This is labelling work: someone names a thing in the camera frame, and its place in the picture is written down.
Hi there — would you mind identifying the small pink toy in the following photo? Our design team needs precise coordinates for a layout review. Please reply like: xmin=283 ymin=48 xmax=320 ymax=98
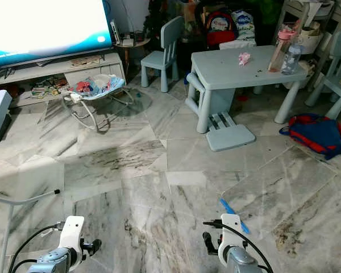
xmin=237 ymin=52 xmax=252 ymax=67

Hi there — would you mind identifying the light blue child table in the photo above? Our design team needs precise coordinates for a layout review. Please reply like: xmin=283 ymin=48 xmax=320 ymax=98
xmin=184 ymin=45 xmax=311 ymax=135

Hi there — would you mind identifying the flat television screen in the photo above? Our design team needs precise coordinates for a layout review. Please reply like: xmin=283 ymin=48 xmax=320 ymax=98
xmin=0 ymin=0 xmax=114 ymax=68

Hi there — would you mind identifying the pink drinking bottle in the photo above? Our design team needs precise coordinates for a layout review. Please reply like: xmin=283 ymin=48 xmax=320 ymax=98
xmin=268 ymin=27 xmax=297 ymax=73

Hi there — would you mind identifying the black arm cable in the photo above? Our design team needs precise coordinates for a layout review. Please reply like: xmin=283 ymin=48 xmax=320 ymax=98
xmin=203 ymin=220 xmax=276 ymax=273
xmin=8 ymin=224 xmax=64 ymax=273

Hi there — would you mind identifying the blue and red backpack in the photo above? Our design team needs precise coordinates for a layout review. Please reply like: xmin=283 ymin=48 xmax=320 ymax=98
xmin=278 ymin=113 xmax=341 ymax=161

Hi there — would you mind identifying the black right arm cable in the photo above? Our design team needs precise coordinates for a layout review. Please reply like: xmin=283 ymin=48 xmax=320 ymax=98
xmin=203 ymin=220 xmax=276 ymax=273

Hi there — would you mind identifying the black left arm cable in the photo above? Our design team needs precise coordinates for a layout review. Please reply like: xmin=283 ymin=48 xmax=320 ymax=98
xmin=8 ymin=224 xmax=64 ymax=273

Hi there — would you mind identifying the red and black backpack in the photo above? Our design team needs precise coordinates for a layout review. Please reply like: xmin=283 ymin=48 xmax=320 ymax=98
xmin=204 ymin=8 xmax=239 ymax=47

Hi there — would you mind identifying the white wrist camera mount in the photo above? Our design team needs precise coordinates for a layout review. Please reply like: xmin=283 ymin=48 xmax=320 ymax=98
xmin=59 ymin=215 xmax=86 ymax=256
xmin=218 ymin=213 xmax=243 ymax=266

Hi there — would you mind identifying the white low television stand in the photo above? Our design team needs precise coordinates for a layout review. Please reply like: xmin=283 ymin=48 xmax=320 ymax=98
xmin=0 ymin=52 xmax=126 ymax=106

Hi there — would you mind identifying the baby bouncer seat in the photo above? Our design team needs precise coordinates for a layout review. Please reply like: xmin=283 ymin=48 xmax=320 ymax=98
xmin=61 ymin=75 xmax=138 ymax=131

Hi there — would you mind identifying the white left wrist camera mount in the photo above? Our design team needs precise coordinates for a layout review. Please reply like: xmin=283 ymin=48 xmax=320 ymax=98
xmin=59 ymin=215 xmax=86 ymax=256

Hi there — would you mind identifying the white printed bag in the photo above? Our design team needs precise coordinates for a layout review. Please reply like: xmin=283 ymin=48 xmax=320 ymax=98
xmin=231 ymin=8 xmax=258 ymax=42

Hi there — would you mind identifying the small blue strip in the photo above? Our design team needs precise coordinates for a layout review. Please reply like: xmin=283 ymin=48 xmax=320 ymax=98
xmin=219 ymin=198 xmax=250 ymax=234

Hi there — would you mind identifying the light blue child chair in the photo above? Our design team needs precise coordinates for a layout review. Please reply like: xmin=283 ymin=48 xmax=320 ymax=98
xmin=305 ymin=28 xmax=341 ymax=121
xmin=140 ymin=16 xmax=185 ymax=94

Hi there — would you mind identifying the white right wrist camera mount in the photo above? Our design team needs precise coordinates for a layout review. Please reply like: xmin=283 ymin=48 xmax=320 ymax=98
xmin=218 ymin=213 xmax=243 ymax=266

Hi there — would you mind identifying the small round side table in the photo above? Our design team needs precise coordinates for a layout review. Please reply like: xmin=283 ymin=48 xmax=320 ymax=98
xmin=114 ymin=36 xmax=150 ymax=75

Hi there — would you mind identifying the clear water bottle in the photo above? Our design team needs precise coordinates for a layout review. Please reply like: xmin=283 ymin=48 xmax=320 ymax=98
xmin=281 ymin=42 xmax=303 ymax=76

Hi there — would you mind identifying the light blue toppled stool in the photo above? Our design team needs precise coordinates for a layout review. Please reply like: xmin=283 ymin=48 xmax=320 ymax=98
xmin=205 ymin=111 xmax=257 ymax=152

